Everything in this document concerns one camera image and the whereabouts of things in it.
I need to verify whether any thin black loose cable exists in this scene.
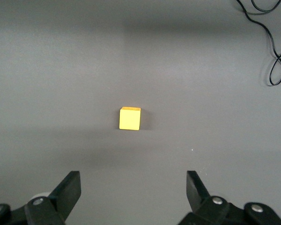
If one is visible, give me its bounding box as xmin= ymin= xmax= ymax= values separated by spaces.
xmin=251 ymin=0 xmax=281 ymax=15
xmin=236 ymin=0 xmax=281 ymax=87

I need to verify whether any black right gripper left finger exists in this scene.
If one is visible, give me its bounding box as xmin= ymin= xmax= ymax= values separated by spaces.
xmin=0 ymin=170 xmax=82 ymax=225

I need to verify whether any yellow wooden cube block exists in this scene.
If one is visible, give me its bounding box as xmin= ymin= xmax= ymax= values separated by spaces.
xmin=119 ymin=106 xmax=141 ymax=131

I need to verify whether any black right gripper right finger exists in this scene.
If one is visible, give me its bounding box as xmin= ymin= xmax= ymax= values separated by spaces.
xmin=177 ymin=170 xmax=281 ymax=225

